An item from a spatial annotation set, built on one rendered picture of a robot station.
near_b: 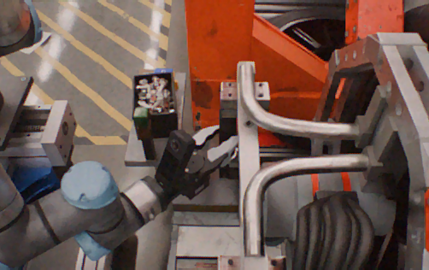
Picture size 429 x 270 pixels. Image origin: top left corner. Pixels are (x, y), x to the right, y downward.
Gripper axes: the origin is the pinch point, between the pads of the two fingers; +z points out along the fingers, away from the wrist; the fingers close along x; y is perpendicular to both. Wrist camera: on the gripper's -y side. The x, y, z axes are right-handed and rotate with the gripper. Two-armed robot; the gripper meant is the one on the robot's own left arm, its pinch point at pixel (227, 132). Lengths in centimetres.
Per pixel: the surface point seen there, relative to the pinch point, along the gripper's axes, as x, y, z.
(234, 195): -17, 70, 22
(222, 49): -19.7, -0.9, 17.5
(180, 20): -139, 82, 96
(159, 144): -34, 38, 3
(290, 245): 12, 66, 20
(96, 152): -83, 83, -2
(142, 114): -30.9, 16.9, -2.2
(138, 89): -50, 28, 9
